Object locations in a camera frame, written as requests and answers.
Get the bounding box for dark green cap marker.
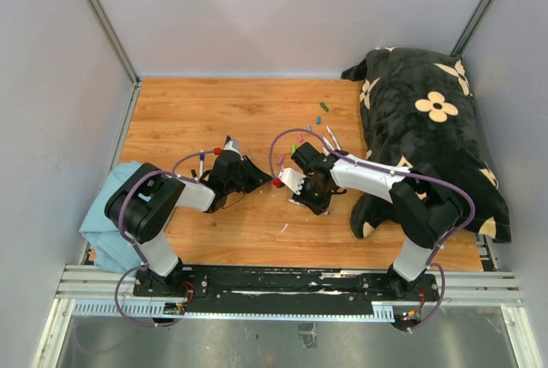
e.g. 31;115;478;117
325;125;342;151

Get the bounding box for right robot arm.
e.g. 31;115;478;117
277;142;463;300

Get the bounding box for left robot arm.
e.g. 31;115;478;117
104;148;272;297

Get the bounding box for small blue cap marker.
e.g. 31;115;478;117
198;152;205;179

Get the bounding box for black floral pillow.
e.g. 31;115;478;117
341;47;512;243

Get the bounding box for light blue cloth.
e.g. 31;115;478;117
80;161;142;274

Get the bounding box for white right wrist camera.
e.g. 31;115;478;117
272;168;308;195

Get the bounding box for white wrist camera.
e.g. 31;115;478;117
272;168;308;195
214;139;241;155

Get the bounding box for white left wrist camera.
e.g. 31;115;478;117
214;139;241;155

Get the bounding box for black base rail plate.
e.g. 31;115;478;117
133;265;439;317

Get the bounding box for aluminium frame rails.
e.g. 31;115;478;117
33;265;544;367

